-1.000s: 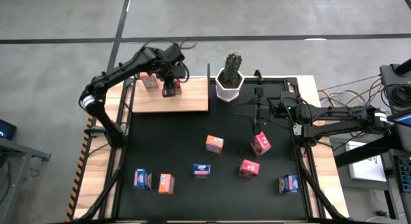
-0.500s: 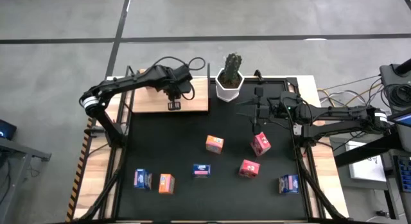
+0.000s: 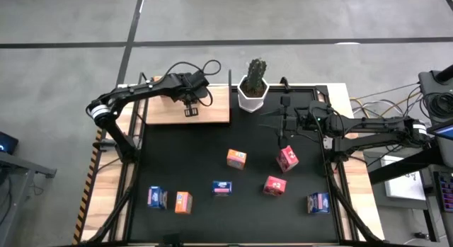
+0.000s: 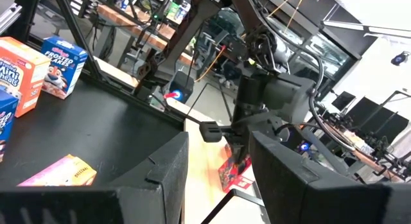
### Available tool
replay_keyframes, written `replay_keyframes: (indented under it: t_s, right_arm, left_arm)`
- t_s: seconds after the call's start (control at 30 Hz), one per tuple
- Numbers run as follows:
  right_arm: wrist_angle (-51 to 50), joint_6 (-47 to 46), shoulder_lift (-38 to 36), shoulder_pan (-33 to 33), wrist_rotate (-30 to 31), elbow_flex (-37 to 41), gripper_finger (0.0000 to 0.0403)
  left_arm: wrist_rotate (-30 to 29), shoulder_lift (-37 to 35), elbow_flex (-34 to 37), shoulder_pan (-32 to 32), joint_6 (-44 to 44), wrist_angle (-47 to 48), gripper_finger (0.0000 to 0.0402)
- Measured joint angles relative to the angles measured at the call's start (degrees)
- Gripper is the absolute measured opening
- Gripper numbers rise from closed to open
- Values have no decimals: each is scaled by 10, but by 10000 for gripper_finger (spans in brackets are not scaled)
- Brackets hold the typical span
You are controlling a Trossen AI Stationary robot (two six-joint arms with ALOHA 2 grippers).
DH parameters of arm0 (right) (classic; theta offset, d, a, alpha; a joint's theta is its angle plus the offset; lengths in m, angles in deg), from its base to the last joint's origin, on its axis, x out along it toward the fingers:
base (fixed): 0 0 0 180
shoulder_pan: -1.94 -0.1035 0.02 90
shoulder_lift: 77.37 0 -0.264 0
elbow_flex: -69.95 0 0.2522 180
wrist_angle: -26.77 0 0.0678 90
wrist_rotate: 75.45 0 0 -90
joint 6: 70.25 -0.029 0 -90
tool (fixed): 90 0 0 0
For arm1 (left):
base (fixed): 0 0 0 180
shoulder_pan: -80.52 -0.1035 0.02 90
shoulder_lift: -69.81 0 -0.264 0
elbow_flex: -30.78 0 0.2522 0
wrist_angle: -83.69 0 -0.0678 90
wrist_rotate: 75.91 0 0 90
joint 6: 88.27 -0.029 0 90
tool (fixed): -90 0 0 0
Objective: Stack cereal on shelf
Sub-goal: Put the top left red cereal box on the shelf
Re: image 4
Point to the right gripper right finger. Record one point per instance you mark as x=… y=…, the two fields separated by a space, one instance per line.
x=321 y=201

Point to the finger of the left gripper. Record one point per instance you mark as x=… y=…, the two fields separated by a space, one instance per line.
x=240 y=153

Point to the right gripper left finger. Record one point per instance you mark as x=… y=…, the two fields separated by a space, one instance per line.
x=96 y=208

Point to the red Froot Loops cereal box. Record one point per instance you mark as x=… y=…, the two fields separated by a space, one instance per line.
x=228 y=177

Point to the orange Mini Wheats cereal box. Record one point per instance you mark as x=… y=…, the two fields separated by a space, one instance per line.
x=57 y=172
x=22 y=73

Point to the blue Frosted Flakes cereal box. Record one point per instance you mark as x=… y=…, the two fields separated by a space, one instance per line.
x=62 y=66
x=6 y=121

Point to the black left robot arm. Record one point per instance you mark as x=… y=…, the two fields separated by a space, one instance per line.
x=263 y=44

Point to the wooden shelf board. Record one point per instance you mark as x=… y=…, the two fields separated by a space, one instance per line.
x=202 y=172

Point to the black table mat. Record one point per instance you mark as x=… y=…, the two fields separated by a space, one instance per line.
x=96 y=127

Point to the black monitor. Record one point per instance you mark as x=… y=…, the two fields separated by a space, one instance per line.
x=375 y=118

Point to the wooden workbench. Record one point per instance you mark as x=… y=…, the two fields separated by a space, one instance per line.
x=135 y=25

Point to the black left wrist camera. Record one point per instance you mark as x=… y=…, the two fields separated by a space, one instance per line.
x=210 y=131

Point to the black ceiling camera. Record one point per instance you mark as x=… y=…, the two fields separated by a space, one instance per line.
x=399 y=58

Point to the black aluminium rig frame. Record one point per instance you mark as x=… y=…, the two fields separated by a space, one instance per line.
x=74 y=33

